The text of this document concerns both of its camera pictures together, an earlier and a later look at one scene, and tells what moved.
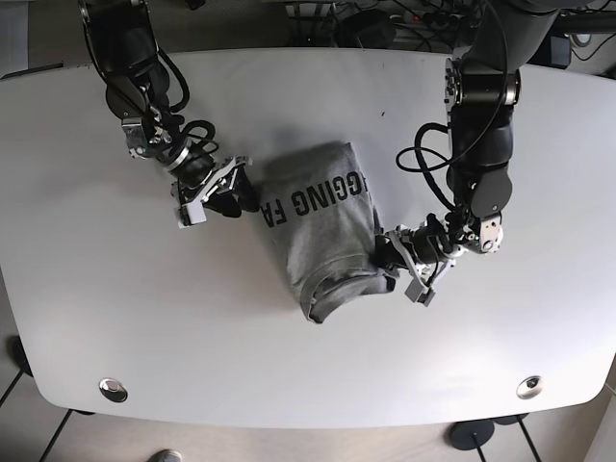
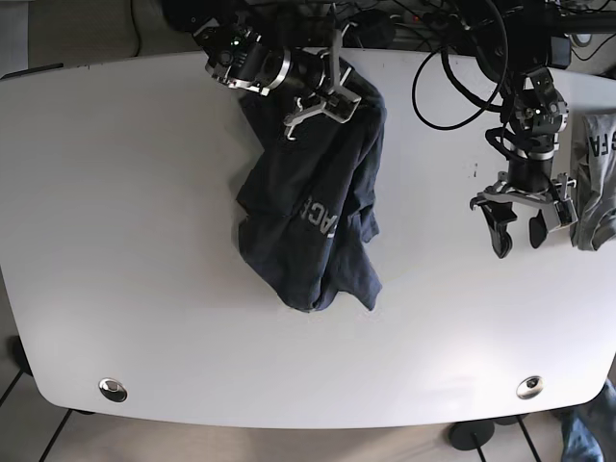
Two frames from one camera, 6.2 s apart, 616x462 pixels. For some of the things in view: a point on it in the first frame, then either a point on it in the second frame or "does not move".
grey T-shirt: [319, 209] → [594, 172]
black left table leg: [19, 357] does not move
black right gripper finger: [385, 252] → [498, 215]
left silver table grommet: [113, 390] does not move
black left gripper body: [218, 179] → [339, 102]
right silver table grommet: [529, 387] does not move
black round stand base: [469, 434] does not move
